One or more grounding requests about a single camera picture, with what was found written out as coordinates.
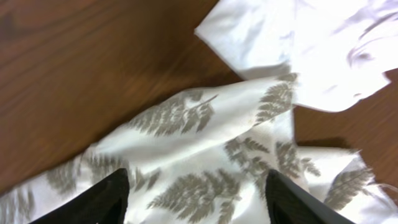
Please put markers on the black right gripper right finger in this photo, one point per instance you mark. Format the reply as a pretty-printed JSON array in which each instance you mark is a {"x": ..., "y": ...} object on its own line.
[{"x": 288, "y": 203}]

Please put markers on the white fern print garment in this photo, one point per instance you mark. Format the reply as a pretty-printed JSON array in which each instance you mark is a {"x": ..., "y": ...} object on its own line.
[{"x": 203, "y": 156}]

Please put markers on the plain white cloth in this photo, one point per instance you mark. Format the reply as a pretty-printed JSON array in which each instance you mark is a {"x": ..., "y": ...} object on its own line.
[{"x": 339, "y": 49}]

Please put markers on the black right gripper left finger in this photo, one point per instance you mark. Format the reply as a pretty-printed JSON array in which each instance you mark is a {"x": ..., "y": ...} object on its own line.
[{"x": 103, "y": 203}]

